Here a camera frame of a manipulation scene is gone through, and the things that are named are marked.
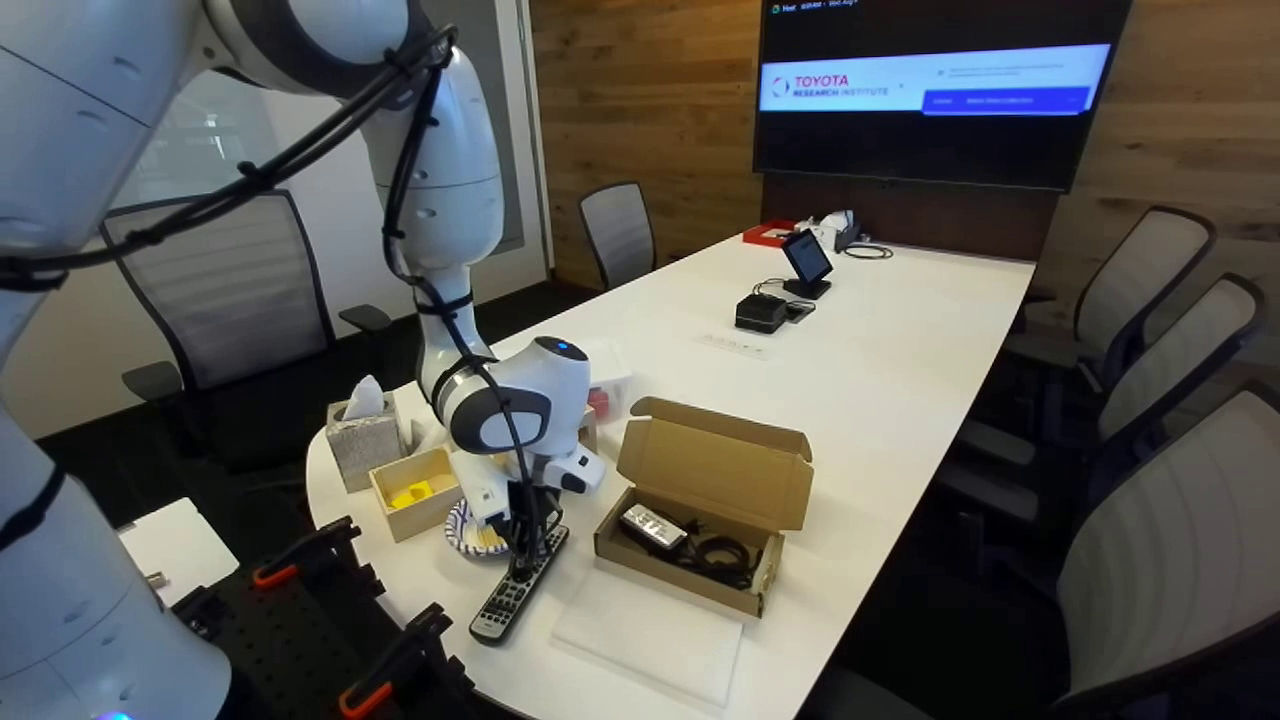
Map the open cardboard box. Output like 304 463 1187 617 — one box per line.
589 394 819 622

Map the coiled black cable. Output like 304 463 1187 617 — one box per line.
688 528 768 587

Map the black power adapter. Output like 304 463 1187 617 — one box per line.
617 499 695 565

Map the grey mesh office chair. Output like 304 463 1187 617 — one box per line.
99 189 409 463
813 381 1280 720
1022 203 1218 395
570 182 658 291
947 274 1262 531

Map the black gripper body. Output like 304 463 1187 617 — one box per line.
496 470 565 542

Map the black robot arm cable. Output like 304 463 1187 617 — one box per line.
0 22 552 537

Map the white flat mat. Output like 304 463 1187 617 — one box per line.
548 581 753 713

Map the black remote control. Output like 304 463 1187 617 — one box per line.
464 523 570 647

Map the black robot mounting stand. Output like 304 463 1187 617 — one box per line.
166 528 532 720

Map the black white patterned plate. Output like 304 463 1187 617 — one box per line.
439 493 521 565

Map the black clamp orange handle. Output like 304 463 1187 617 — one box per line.
247 512 369 600
333 600 458 720

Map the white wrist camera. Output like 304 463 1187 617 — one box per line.
537 450 606 499

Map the wall mounted television screen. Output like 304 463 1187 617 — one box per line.
753 0 1137 195

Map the red tray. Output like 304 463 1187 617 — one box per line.
738 220 798 251

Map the yellow wooden block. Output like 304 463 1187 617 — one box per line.
382 478 456 512

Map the open wooden block box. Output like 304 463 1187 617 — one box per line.
364 443 467 546

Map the white flat box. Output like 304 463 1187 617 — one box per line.
117 493 242 614

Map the black tablet on stand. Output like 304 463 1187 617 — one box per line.
778 223 840 304

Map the small black box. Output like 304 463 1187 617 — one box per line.
731 291 792 338

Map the grey tissue box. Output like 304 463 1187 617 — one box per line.
325 374 417 495

